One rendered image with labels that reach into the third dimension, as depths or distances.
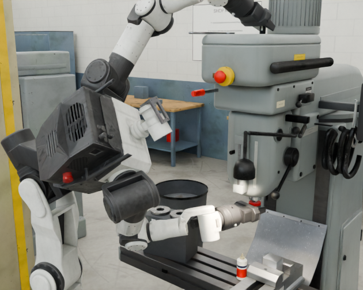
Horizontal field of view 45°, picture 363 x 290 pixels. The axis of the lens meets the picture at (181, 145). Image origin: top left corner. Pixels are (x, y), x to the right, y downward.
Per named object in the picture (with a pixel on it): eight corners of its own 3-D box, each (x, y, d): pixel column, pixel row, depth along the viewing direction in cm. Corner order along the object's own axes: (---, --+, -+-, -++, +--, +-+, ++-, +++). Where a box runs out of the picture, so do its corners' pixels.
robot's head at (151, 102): (146, 133, 138) (159, 124, 132) (132, 110, 137) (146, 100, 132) (158, 127, 142) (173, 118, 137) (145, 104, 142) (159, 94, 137)
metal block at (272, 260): (275, 277, 164) (276, 262, 162) (261, 271, 168) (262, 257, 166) (282, 271, 168) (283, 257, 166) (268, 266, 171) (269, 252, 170)
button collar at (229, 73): (231, 86, 135) (231, 67, 134) (215, 85, 139) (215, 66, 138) (234, 86, 137) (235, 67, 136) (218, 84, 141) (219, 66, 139)
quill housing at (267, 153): (268, 204, 152) (273, 114, 145) (219, 191, 165) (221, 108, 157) (292, 190, 167) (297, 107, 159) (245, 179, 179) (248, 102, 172)
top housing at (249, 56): (263, 88, 131) (265, 33, 127) (193, 83, 147) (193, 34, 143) (322, 77, 166) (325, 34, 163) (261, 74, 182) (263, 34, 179)
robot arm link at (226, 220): (230, 205, 155) (205, 212, 149) (235, 235, 155) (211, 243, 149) (211, 205, 165) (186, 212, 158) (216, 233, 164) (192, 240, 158)
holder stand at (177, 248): (185, 263, 188) (185, 221, 184) (142, 252, 198) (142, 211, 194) (197, 252, 199) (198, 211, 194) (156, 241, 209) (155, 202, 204)
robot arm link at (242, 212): (261, 204, 159) (237, 211, 153) (260, 228, 162) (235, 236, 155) (237, 194, 169) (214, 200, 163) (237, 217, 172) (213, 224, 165)
